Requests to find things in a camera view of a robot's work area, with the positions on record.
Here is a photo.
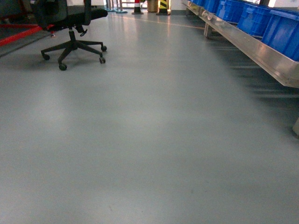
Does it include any red white traffic cone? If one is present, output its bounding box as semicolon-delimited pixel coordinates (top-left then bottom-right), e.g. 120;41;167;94
132;0;143;15

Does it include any yellow black striped bollard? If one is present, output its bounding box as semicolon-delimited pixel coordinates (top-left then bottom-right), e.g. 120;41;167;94
156;0;171;15

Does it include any black office chair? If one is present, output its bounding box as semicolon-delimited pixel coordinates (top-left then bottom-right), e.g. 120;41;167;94
30;0;108;71

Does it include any stainless steel roller rack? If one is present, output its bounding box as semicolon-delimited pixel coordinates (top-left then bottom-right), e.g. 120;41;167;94
181;0;299;138

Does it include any blue crate on conveyor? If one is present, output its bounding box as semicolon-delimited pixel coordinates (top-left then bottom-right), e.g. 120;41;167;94
262;9;299;62

